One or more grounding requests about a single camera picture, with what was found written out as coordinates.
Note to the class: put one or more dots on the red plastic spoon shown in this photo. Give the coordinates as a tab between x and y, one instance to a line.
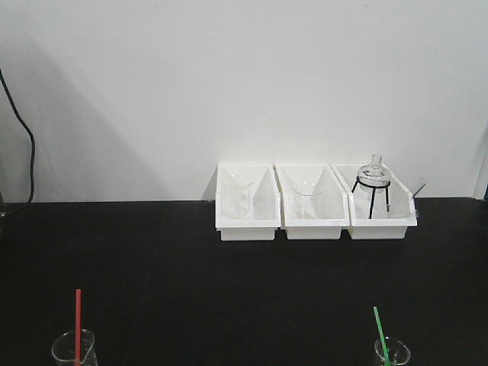
78	326

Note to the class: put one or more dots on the green plastic spoon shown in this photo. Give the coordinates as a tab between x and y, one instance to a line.
383	343

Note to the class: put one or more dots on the glass beaker in left bin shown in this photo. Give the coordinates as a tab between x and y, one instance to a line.
236	196

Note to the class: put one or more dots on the glass beaker in bin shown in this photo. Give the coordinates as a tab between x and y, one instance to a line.
306	194
236	196

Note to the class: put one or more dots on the left white storage bin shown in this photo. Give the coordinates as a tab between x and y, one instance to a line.
264	218

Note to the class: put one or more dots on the white storage bin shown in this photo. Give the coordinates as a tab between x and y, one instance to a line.
332	214
382	225
264	218

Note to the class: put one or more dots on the glass beaker in middle bin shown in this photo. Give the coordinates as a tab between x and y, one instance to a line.
306	194

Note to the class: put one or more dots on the middle white storage bin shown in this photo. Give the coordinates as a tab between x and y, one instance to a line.
332	214

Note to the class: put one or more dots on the round glass flask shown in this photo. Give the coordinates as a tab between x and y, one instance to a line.
374	174

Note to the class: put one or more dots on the right white storage bin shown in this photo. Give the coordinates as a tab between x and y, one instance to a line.
382	225

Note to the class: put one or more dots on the small glass beaker front right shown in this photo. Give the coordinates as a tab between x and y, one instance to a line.
397	352

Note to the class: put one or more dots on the glass beaker front left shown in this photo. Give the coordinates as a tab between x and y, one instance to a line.
63	349

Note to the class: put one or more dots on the black wire tripod stand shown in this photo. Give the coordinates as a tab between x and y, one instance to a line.
370	202

